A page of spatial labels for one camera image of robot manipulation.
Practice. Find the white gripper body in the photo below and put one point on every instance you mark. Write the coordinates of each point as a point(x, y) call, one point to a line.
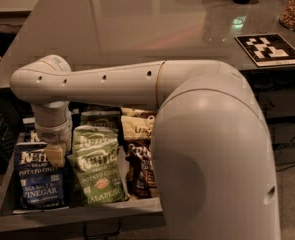
point(55, 130)

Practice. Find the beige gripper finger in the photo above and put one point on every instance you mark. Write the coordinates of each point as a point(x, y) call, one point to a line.
point(55, 152)

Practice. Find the blue kettle chip bag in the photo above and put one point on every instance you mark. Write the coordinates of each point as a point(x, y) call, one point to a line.
point(41, 183)
point(29, 133)

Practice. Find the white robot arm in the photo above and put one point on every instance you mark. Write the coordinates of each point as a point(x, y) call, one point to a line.
point(211, 147)

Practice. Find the middle green Kettle chip bag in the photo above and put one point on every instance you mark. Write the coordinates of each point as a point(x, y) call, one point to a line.
point(87, 136)

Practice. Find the green kettle chip bag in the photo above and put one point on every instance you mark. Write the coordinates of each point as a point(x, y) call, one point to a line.
point(108, 119)
point(87, 136)

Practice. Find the front green jalapeno chip bag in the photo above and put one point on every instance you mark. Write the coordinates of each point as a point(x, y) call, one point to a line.
point(97, 173)

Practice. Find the rear green Kettle chip bag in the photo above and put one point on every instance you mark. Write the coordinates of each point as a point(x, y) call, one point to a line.
point(108, 119)

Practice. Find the middle brown Late July bag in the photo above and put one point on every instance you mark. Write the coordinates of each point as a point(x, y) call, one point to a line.
point(137, 113)

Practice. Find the brown late july bag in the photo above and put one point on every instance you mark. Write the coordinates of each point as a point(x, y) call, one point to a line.
point(137, 113)
point(137, 146)

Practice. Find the front brown Late July bag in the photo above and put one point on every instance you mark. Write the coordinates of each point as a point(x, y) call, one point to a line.
point(137, 146)

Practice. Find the open grey top drawer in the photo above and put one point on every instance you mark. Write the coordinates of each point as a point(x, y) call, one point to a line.
point(75, 213)

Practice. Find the grey closed drawer upper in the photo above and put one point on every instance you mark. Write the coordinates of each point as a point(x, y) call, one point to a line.
point(276, 104)

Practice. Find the grey closed drawer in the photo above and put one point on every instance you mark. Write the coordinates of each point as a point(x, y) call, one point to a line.
point(285, 155)
point(276, 104)
point(282, 133)

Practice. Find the grey closed drawer middle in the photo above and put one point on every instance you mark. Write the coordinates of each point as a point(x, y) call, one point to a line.
point(282, 133)

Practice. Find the grey closed drawer lower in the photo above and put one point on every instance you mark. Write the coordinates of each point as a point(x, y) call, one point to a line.
point(285, 155)

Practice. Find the black white fiducial marker tile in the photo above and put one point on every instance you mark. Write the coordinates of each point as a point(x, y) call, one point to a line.
point(267, 49)

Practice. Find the black drawer handle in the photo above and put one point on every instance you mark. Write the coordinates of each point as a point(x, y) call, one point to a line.
point(100, 230)

